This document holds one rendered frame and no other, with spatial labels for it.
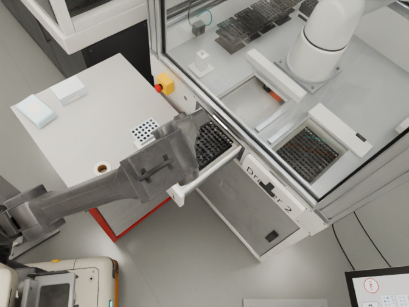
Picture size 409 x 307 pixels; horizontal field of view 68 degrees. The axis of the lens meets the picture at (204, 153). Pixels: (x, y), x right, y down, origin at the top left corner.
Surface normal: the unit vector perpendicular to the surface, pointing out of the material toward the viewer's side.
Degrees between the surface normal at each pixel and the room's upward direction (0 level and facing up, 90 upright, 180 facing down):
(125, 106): 0
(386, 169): 90
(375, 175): 90
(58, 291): 0
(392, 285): 50
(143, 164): 35
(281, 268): 0
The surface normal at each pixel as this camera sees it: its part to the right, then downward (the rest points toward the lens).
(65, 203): -0.41, 0.37
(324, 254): 0.10, -0.47
